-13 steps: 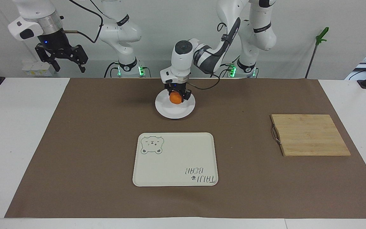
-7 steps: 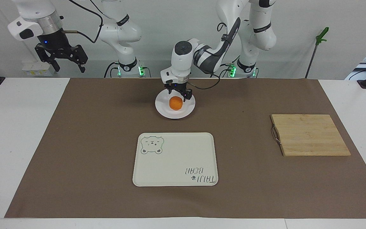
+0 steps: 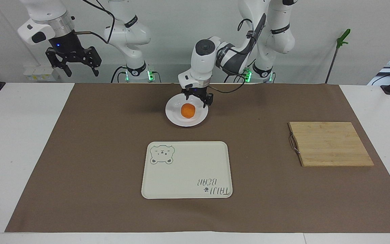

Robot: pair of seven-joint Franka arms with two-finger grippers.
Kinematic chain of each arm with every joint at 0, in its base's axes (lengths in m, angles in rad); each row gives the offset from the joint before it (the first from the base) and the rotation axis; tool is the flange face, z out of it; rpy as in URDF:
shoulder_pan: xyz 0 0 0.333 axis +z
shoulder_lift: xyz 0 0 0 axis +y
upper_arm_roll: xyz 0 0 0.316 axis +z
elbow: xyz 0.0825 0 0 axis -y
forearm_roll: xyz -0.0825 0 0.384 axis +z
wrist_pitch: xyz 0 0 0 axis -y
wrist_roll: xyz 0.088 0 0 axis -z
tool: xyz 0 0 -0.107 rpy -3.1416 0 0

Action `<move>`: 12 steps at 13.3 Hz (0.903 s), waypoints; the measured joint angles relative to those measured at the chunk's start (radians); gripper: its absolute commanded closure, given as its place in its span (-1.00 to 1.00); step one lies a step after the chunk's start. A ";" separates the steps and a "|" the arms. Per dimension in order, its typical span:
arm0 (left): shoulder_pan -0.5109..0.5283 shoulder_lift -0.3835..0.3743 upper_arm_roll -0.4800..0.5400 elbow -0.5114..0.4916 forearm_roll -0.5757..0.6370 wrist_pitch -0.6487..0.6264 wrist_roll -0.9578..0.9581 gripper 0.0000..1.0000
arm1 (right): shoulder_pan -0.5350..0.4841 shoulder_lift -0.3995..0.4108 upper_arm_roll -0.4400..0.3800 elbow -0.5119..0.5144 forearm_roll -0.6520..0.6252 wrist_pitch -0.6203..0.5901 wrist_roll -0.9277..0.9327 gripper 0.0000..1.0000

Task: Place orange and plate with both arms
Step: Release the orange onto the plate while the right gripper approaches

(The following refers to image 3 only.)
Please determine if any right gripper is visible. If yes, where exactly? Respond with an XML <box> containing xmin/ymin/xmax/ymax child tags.
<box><xmin>45</xmin><ymin>31</ymin><xmax>102</xmax><ymax>78</ymax></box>

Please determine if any orange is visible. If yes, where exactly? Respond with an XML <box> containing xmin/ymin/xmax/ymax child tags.
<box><xmin>181</xmin><ymin>103</ymin><xmax>196</xmax><ymax>119</ymax></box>

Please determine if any wooden cutting board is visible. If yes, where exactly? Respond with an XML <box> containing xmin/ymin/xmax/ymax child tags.
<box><xmin>288</xmin><ymin>122</ymin><xmax>375</xmax><ymax>167</ymax></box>

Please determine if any white round plate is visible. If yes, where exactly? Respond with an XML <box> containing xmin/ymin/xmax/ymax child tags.
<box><xmin>165</xmin><ymin>94</ymin><xmax>209</xmax><ymax>127</ymax></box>

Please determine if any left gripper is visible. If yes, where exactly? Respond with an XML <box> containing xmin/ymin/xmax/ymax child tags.
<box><xmin>181</xmin><ymin>86</ymin><xmax>214</xmax><ymax>108</ymax></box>

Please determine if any black cable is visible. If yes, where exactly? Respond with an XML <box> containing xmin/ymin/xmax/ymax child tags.
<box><xmin>74</xmin><ymin>0</ymin><xmax>116</xmax><ymax>45</ymax></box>
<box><xmin>210</xmin><ymin>64</ymin><xmax>250</xmax><ymax>94</ymax></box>

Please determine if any green-handled metal rod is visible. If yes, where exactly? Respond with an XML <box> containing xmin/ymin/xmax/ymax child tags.
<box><xmin>324</xmin><ymin>28</ymin><xmax>351</xmax><ymax>84</ymax></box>

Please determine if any cream tray with bear print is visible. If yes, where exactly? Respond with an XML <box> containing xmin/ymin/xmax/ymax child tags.
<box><xmin>141</xmin><ymin>141</ymin><xmax>233</xmax><ymax>199</ymax></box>

